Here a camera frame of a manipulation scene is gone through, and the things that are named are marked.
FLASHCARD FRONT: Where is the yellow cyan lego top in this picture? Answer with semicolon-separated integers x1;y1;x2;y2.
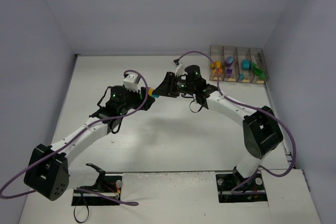
148;88;154;96

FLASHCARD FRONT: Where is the small yellow square lego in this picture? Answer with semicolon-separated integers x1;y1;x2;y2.
215;61;221;68

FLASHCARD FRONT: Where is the purple long lego brick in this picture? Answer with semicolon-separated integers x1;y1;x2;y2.
226;68;233;75

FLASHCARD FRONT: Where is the purple oval paw lego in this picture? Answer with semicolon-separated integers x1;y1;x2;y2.
225;56;234;68

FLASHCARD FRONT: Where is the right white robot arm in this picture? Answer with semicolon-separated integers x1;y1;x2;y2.
152;65;284;179

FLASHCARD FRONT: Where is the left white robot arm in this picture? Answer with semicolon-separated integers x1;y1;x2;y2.
24;86;155;201

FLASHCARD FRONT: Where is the clear bin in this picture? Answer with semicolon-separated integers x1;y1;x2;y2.
249;48;269;85
209;45;225;81
237;47;254;83
223;46;239;82

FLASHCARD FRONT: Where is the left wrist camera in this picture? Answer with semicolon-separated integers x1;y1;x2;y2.
123;73;140;93

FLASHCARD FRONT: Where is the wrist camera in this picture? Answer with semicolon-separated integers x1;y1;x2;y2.
123;73;140;93
173;59;184;77

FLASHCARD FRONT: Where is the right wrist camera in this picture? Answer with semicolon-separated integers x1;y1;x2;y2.
173;59;184;77

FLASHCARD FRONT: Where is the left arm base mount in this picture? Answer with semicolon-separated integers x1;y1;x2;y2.
71;174;122;206

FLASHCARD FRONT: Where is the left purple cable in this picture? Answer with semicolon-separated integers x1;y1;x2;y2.
0;70;153;206

